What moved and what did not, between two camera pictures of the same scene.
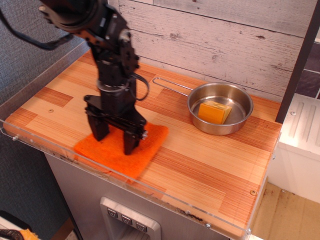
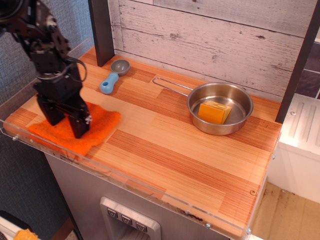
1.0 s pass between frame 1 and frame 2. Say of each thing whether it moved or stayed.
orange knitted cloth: moved
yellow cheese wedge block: stayed
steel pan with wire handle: stayed
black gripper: moved
